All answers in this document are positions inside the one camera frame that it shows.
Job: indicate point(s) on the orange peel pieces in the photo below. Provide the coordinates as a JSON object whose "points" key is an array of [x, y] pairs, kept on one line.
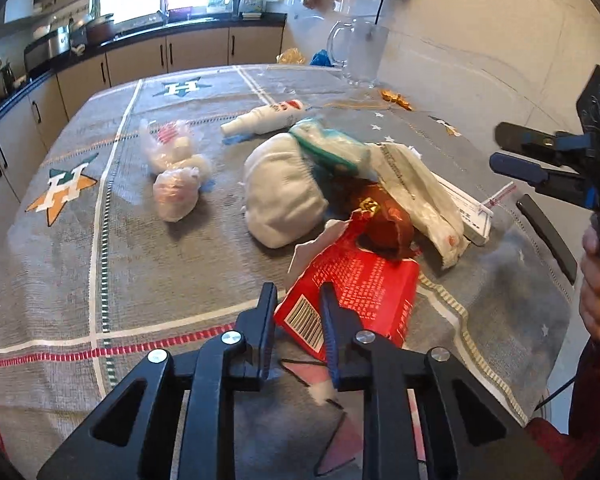
{"points": [[395, 98]]}

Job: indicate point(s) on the red paper package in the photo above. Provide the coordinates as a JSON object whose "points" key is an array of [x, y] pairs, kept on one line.
{"points": [[379, 290]]}

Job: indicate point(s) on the grey patterned tablecloth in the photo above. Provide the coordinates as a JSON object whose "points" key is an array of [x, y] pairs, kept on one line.
{"points": [[91, 279]]}

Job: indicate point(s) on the clear glass pitcher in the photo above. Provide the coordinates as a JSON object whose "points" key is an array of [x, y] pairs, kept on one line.
{"points": [[357, 47]]}

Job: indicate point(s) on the white cloth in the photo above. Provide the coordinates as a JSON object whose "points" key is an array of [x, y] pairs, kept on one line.
{"points": [[283, 202]]}

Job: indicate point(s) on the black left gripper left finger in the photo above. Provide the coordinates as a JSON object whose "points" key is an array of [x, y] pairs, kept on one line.
{"points": [[173, 412]]}

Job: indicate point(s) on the knotted clear plastic bag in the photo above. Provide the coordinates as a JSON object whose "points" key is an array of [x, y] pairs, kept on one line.
{"points": [[179, 170]]}

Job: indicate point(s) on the dark red snack packet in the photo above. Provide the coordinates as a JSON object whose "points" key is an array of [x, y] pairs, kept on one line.
{"points": [[390, 230]]}

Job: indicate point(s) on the dark cooking pot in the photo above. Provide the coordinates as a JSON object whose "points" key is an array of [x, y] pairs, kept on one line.
{"points": [[100, 30]]}

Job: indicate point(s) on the person right hand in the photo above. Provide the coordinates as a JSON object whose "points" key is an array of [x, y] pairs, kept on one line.
{"points": [[589, 305]]}

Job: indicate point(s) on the green tissue pack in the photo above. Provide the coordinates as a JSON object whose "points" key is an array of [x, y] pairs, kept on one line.
{"points": [[333, 149]]}

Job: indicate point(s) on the white striped plastic bag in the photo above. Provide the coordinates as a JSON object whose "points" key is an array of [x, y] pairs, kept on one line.
{"points": [[417, 190]]}

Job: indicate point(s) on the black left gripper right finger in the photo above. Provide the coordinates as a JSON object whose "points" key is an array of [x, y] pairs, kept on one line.
{"points": [[425, 414]]}

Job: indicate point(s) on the white medicine box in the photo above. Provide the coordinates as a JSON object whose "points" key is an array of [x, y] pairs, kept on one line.
{"points": [[477, 216]]}

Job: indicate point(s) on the silver rice cooker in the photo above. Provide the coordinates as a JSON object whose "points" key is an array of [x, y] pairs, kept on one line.
{"points": [[45, 48]]}

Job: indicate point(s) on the white spray bottle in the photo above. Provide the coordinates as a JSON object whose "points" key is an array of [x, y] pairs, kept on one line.
{"points": [[266, 118]]}

